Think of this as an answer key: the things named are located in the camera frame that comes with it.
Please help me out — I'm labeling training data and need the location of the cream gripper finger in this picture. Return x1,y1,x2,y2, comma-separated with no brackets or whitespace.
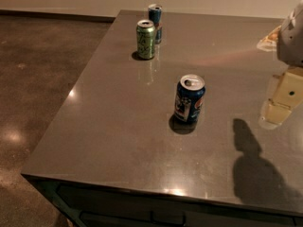
257,26,281,52
261,67,303,126

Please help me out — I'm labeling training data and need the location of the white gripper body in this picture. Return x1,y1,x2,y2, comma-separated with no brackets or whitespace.
277,0,303,67

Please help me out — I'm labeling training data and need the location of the blue pepsi can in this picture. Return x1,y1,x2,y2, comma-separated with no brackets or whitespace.
174,74,205,124

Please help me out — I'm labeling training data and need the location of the blue red soda can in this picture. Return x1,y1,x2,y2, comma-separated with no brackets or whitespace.
148,4,162,44

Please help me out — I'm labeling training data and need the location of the green soda can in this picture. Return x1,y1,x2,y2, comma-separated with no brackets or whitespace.
136,20,155,60

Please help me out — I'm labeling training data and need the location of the dark drawer front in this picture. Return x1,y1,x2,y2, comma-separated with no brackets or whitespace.
56,184,303,227

